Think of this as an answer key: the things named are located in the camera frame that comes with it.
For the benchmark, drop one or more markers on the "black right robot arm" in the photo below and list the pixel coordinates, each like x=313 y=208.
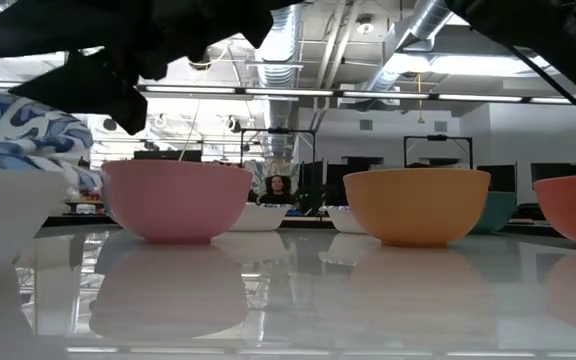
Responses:
x=543 y=30

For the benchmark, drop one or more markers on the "light orange bowl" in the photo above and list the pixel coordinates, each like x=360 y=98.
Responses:
x=418 y=205

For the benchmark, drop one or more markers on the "long ceiling light strip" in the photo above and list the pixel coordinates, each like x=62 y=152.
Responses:
x=393 y=94

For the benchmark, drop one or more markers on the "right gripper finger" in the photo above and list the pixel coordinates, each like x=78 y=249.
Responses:
x=98 y=85
x=68 y=27

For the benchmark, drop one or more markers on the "person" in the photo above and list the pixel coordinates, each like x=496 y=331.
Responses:
x=277 y=192

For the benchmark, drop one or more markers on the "black monitor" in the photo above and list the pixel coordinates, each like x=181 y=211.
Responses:
x=500 y=177
x=168 y=155
x=554 y=172

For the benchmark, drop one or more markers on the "white bowl blue patterned rim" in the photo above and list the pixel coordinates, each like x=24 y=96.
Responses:
x=345 y=222
x=260 y=219
x=13 y=210

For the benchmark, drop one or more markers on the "pink bowl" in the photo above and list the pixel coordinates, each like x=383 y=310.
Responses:
x=175 y=200

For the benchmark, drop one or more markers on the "black table frame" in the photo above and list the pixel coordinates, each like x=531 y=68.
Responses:
x=308 y=223

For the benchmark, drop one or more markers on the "teal bowl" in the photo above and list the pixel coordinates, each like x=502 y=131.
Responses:
x=498 y=212

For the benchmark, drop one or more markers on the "black rig frame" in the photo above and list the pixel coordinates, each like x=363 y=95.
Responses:
x=278 y=131
x=438 y=137

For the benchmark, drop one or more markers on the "black ceiling dome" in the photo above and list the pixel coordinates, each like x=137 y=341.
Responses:
x=202 y=64

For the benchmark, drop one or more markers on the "silver ventilation duct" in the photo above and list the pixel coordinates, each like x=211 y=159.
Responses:
x=428 y=20
x=280 y=55

